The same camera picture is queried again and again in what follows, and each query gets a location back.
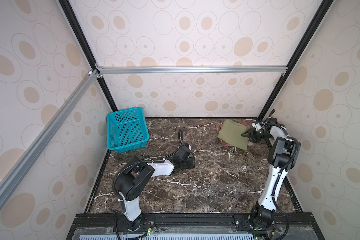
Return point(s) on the horizontal aluminium back rail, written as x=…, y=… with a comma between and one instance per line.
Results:
x=190, y=70

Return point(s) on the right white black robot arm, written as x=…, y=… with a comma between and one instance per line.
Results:
x=284, y=151

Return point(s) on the red plaid skirt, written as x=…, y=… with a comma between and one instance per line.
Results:
x=225, y=142

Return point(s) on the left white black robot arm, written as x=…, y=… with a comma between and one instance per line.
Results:
x=130, y=181

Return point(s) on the diagonal aluminium left rail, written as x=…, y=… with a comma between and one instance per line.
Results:
x=9, y=184

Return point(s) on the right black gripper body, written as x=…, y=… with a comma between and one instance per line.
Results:
x=260, y=136

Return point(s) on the teal plastic basket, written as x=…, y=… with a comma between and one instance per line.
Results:
x=127, y=130

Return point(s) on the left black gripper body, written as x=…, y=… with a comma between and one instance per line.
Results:
x=188, y=164

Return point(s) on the olive green skirt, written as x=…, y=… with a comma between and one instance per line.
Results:
x=232, y=133

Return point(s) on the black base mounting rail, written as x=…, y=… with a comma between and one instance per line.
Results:
x=293, y=226

